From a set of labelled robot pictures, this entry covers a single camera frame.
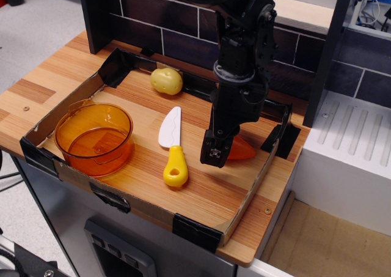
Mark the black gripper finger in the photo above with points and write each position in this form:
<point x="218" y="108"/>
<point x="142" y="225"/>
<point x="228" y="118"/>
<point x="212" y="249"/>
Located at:
<point x="215" y="152"/>

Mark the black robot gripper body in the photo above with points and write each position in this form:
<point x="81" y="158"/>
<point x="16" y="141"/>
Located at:
<point x="237" y="99"/>

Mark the orange plastic toy carrot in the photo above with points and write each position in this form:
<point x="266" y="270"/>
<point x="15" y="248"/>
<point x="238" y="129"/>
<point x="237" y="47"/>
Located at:
<point x="241" y="150"/>

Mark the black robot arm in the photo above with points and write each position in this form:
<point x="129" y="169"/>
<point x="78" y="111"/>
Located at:
<point x="245" y="32"/>

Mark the cardboard fence with black tape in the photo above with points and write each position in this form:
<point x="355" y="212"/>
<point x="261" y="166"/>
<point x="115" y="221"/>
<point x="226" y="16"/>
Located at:
<point x="228" y="210"/>

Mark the orange transparent plastic pot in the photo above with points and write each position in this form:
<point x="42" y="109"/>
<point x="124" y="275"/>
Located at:
<point x="95" y="138"/>

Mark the yellow plastic toy potato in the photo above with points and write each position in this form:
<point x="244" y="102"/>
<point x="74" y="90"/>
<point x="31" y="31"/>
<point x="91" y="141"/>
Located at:
<point x="166" y="81"/>

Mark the white toy sink drainboard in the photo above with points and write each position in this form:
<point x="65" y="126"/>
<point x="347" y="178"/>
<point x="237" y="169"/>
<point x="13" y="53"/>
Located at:
<point x="344" y="166"/>

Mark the grey toy oven panel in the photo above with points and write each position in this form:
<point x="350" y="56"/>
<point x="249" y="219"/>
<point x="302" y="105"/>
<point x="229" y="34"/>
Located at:
<point x="117" y="257"/>

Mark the toy knife yellow handle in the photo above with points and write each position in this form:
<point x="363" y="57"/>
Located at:
<point x="175" y="173"/>

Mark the dark grey shelf post right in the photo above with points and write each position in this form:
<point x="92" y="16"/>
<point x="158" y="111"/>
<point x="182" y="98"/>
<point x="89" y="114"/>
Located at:
<point x="318" y="93"/>

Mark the dark grey shelf post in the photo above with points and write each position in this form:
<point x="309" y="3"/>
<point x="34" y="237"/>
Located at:
<point x="318" y="93"/>
<point x="97" y="17"/>

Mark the dark grey shelf post left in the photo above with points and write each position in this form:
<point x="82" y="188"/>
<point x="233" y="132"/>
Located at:
<point x="97" y="17"/>

